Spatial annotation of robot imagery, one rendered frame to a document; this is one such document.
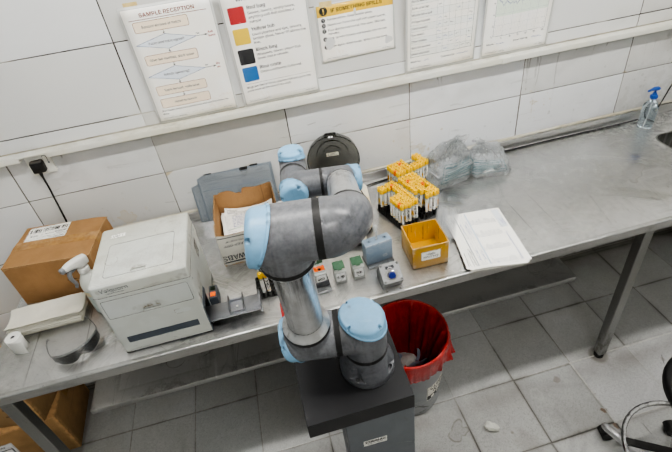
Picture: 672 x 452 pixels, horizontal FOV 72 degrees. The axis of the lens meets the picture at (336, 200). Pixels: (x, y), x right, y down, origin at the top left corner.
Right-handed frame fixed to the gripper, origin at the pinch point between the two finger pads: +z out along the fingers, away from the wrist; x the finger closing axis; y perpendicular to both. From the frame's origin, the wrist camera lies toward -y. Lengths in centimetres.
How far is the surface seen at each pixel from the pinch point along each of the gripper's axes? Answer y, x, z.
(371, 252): -19.3, -2.1, 13.9
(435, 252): -39.9, 5.8, 14.4
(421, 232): -40.4, -6.9, 15.7
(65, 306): 89, -21, 17
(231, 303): 31.4, 0.6, 16.6
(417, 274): -32.4, 7.6, 20.6
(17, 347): 101, -7, 17
